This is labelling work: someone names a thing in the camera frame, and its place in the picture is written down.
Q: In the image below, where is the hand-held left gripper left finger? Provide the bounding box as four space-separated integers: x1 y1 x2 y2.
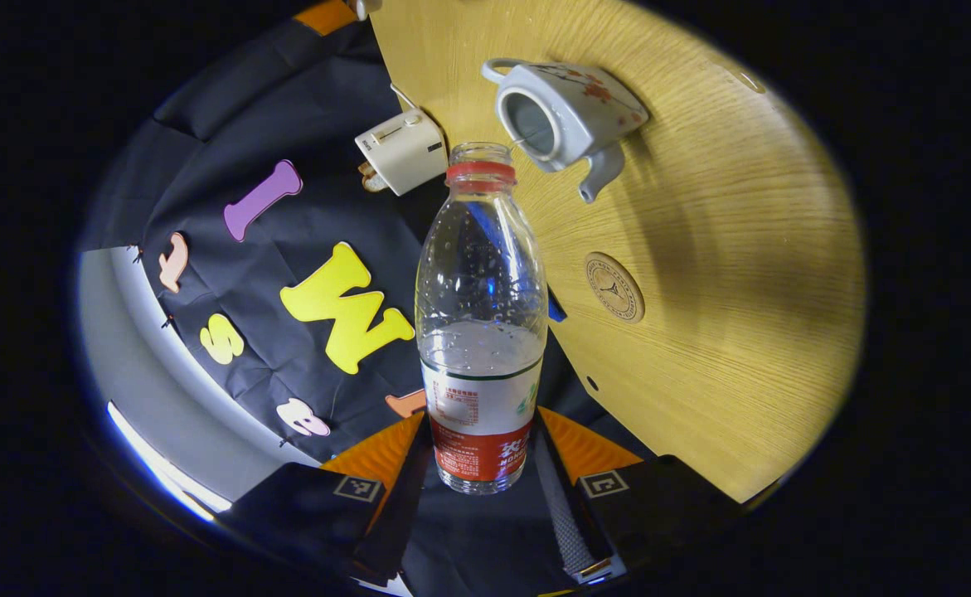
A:
218 410 435 585

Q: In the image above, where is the clear plastic water bottle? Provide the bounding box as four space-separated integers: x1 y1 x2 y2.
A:
415 142 550 496

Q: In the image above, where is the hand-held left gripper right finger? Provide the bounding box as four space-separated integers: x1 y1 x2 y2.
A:
532 406 743 586

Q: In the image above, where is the round wooden coaster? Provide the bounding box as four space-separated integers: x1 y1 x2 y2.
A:
584 251 647 324

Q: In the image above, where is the white toaster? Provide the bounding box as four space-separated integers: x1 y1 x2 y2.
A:
354 108 449 197

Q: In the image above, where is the white ceramic teacup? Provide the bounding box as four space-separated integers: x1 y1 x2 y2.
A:
481 57 651 205

